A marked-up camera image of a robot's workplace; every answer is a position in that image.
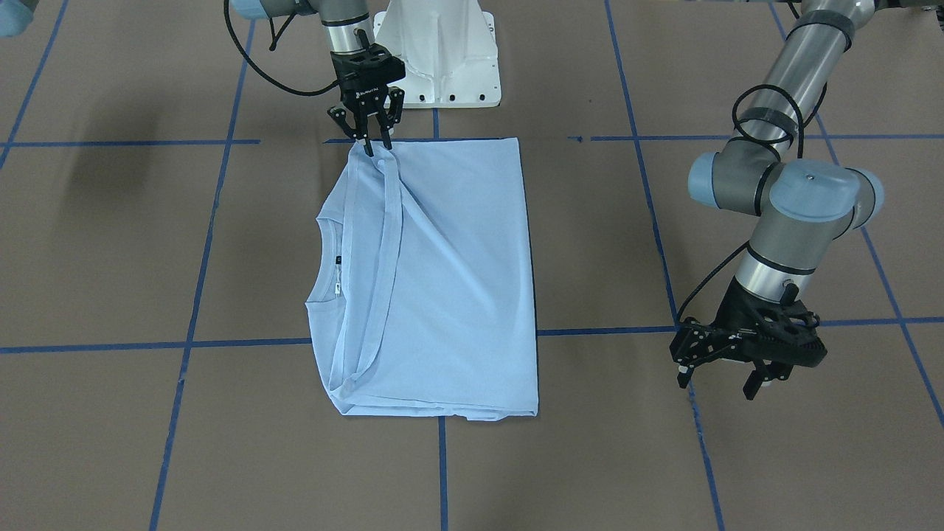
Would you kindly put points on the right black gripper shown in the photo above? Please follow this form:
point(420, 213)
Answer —
point(366, 90)

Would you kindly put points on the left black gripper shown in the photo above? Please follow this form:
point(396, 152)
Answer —
point(730, 324)

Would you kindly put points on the light blue t-shirt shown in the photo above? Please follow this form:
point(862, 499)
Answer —
point(423, 304)

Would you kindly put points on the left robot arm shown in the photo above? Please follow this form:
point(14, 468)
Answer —
point(801, 205)

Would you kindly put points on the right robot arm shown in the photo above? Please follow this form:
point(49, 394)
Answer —
point(347, 24)

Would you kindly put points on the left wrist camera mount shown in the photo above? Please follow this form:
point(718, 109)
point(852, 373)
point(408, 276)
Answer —
point(770, 331)

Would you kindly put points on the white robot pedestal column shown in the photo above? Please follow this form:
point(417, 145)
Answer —
point(449, 49)

